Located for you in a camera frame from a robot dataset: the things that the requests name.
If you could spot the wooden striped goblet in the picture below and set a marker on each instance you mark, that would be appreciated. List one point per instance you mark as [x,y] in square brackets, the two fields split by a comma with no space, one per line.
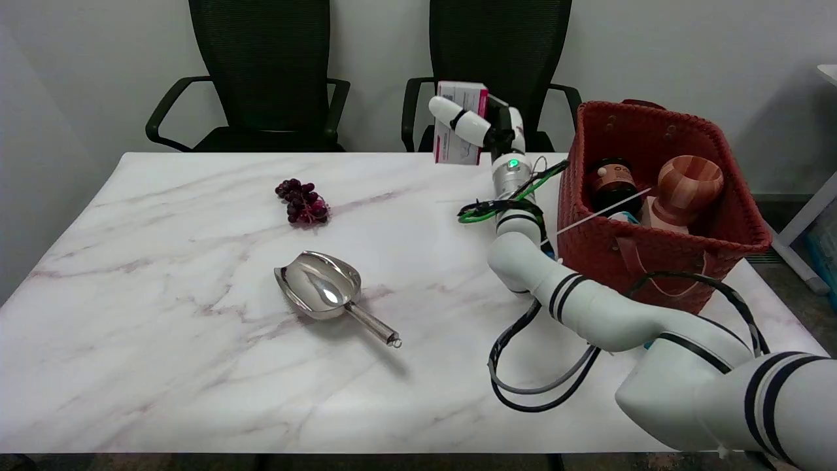
[686,186]

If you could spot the silver metal scoop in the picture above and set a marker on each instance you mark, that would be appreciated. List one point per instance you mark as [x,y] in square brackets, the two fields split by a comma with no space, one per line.
[322,288]

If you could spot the purple grape bunch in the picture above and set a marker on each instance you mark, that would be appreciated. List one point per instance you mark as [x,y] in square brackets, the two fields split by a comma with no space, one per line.
[303,203]

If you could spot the red woven basket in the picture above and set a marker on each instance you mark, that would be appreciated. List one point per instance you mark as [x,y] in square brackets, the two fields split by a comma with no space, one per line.
[660,255]

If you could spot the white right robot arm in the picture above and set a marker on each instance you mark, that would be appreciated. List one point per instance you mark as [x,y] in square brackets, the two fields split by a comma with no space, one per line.
[628,314]

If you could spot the dark bottle brown label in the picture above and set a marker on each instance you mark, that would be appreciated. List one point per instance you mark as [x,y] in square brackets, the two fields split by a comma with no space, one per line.
[613,183]

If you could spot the white paper box pink print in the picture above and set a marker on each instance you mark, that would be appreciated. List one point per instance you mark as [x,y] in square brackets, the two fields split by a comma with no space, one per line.
[465,104]

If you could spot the black mesh office chair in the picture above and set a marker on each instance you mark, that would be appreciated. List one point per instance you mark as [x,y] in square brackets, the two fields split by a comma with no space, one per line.
[497,46]
[261,72]

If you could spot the white thin stick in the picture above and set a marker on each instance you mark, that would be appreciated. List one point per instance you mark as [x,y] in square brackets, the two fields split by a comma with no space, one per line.
[601,212]

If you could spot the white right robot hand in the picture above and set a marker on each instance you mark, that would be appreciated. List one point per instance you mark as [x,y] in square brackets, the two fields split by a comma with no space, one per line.
[472,125]

